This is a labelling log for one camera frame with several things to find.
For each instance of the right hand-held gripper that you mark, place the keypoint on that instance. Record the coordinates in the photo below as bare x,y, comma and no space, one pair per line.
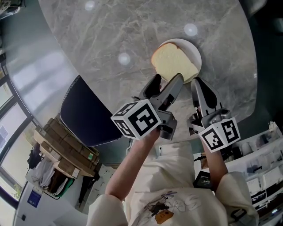
219,134

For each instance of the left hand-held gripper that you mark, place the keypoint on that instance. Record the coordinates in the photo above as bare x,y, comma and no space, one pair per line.
141,119

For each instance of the slice of bread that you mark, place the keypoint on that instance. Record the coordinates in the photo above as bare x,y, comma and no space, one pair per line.
171,60

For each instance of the white round plate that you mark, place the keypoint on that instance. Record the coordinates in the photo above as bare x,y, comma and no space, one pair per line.
192,51

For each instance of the person's left forearm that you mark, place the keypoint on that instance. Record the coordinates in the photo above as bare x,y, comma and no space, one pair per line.
132,167

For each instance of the person's right forearm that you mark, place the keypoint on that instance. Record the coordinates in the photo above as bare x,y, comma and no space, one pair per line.
215,167

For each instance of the dark blue chair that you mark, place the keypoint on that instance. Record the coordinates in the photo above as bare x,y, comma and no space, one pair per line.
88,114

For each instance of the black device with display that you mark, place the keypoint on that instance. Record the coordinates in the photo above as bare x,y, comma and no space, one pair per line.
203,179

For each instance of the person's cream printed shirt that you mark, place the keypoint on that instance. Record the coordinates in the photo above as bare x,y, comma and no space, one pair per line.
172,176

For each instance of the white shelving unit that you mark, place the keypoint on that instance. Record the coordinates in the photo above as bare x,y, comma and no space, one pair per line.
258,165

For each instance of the white drawer cabinet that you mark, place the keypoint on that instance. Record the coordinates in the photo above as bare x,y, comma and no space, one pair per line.
104,178

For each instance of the stack of cardboard boxes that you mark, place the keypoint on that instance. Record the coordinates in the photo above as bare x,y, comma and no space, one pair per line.
66,145

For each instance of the hanging clothes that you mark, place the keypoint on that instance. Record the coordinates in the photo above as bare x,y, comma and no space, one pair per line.
52,178

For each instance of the black bag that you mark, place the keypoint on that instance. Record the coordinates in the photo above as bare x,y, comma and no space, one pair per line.
34,155

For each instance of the blue wall sign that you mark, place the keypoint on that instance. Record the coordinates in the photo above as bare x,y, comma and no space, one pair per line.
33,198

